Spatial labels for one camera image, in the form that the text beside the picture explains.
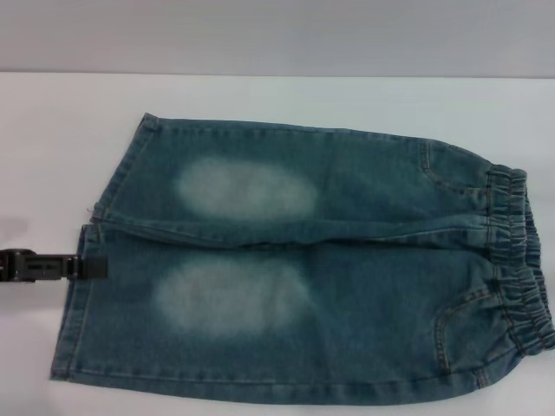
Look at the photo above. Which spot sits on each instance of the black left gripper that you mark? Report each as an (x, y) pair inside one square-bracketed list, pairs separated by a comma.
[(17, 266)]

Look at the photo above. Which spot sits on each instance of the blue denim shorts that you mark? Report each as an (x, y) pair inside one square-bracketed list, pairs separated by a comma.
[(347, 277)]

